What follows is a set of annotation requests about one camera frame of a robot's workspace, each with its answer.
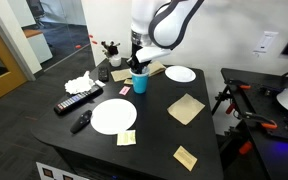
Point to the crumpled white tissue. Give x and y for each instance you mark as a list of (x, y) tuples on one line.
[(79, 85)]

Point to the white calibration marker board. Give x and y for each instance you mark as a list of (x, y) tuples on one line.
[(55, 172)]

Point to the small white paper plate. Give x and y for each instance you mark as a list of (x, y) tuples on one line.
[(180, 74)]

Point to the pale yellow condiment packet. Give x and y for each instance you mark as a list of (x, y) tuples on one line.
[(126, 137)]

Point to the blue plastic cup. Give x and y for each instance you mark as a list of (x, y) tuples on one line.
[(140, 85)]

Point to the brown paper napkin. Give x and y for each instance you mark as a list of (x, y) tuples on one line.
[(120, 75), (185, 109), (158, 69)]

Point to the tan condiment packet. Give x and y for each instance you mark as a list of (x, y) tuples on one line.
[(185, 158)]

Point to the short black TV remote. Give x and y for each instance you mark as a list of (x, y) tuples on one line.
[(103, 74)]

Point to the white round vase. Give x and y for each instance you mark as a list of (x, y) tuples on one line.
[(115, 61)]

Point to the small yellow condiment packet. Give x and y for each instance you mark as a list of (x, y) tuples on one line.
[(128, 81)]

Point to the black office chair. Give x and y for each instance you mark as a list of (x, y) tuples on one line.
[(37, 10)]

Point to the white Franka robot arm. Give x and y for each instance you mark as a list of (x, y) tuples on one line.
[(164, 23)]

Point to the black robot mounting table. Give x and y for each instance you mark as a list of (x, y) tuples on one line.
[(277, 156)]

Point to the small pink packet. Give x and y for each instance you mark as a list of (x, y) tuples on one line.
[(124, 90)]

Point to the white wall switch plate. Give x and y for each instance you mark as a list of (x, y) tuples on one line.
[(265, 42)]

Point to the large white paper plate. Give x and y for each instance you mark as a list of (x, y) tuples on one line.
[(113, 116)]

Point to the small white paper slip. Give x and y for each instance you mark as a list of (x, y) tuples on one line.
[(100, 83)]

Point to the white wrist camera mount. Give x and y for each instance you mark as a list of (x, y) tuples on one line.
[(154, 53)]

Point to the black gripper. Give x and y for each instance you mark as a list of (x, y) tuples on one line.
[(134, 61)]

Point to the small black curved remote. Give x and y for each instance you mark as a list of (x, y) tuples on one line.
[(81, 121)]

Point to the long black TV remote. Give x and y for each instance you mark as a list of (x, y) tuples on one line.
[(78, 99)]

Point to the white cabinet with wood top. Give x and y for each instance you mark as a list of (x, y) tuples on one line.
[(39, 45)]

